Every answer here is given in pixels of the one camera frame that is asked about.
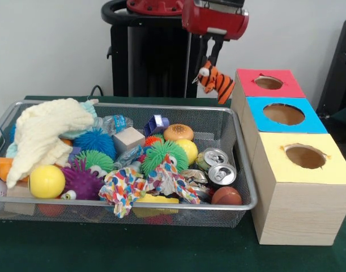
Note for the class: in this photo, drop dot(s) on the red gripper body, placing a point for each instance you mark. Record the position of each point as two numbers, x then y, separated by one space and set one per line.
215 21

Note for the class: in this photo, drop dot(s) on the black upright panel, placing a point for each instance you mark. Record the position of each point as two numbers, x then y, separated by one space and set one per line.
339 71

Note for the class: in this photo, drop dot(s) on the toy hamburger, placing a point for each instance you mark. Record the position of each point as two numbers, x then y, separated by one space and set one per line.
178 132

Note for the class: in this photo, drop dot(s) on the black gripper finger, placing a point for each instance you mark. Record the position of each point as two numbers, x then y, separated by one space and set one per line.
204 54
216 49

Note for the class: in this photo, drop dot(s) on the cream waffle cloth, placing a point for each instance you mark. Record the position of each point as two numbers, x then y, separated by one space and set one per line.
39 133

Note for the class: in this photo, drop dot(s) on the colourful dotted cloth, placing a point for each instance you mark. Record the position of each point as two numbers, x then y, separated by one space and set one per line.
124 187

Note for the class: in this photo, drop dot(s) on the brown toy football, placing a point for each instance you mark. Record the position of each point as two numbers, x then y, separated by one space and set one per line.
226 195

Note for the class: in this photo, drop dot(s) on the purple spiky monster toy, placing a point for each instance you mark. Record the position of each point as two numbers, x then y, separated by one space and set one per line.
82 184

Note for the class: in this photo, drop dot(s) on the orange tiger plush toy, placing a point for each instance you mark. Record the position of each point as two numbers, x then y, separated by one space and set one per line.
221 83

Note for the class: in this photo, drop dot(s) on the silver mesh bin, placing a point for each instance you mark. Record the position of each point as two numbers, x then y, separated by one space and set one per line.
218 218

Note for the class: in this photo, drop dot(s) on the yellow smiley ball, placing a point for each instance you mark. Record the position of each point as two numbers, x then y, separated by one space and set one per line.
46 181

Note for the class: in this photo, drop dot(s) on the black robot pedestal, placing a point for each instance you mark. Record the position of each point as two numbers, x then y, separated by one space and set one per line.
158 56

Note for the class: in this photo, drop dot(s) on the yellow cheese wedge toy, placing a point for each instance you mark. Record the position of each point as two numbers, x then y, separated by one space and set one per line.
158 199

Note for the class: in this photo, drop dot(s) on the green spiky ball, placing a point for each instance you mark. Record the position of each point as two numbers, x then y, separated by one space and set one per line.
158 156

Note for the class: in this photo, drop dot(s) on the light blue waffle cloth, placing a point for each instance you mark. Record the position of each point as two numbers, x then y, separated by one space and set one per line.
87 107

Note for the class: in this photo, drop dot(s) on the wooden box with three holes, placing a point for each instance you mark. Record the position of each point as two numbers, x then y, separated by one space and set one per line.
297 209

